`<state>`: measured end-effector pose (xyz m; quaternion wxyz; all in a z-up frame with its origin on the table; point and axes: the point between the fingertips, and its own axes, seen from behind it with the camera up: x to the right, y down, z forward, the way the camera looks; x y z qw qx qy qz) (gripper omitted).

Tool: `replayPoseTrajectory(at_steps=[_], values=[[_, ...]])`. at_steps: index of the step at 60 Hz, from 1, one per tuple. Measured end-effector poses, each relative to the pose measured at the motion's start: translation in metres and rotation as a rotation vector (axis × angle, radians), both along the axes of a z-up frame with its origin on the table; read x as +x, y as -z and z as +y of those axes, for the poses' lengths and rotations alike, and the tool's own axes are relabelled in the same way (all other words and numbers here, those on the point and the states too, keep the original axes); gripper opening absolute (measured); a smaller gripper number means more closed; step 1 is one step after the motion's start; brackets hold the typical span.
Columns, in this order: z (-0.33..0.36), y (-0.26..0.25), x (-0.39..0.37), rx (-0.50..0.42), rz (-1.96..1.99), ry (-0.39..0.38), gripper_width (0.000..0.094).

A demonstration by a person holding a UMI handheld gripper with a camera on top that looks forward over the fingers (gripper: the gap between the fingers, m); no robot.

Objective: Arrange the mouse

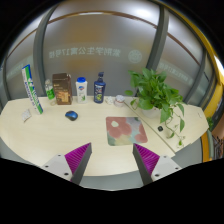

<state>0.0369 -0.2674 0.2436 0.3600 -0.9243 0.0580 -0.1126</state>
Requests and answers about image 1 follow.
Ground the dark blue pump bottle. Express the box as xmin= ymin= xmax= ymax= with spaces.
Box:
xmin=94 ymin=72 xmax=106 ymax=103

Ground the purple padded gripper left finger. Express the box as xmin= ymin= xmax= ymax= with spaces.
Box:
xmin=42 ymin=143 xmax=92 ymax=185

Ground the blue black computer mouse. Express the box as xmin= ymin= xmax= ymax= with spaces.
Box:
xmin=65 ymin=111 xmax=78 ymax=121

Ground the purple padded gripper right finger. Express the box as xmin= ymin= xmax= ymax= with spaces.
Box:
xmin=133 ymin=143 xmax=181 ymax=185

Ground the green potted pothos plant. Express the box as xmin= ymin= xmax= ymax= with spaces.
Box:
xmin=125 ymin=68 xmax=185 ymax=146

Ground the brown paper bag box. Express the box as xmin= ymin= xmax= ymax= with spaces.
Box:
xmin=52 ymin=73 xmax=72 ymax=105

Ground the crumpled white paper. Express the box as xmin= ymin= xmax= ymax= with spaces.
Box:
xmin=106 ymin=96 xmax=114 ymax=105

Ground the small white packet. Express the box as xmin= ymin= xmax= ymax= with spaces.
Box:
xmin=21 ymin=109 xmax=31 ymax=121

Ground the clear green bottle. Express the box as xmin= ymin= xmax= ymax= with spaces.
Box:
xmin=45 ymin=79 xmax=56 ymax=105

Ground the white bottle blue cap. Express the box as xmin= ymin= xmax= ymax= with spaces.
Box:
xmin=76 ymin=77 xmax=88 ymax=103

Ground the small white round jar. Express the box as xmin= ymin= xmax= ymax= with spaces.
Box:
xmin=114 ymin=95 xmax=125 ymax=107

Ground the pastel patterned mouse pad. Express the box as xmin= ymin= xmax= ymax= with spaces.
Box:
xmin=106 ymin=117 xmax=148 ymax=146

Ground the green white tall box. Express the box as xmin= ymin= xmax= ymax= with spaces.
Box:
xmin=22 ymin=65 xmax=43 ymax=114

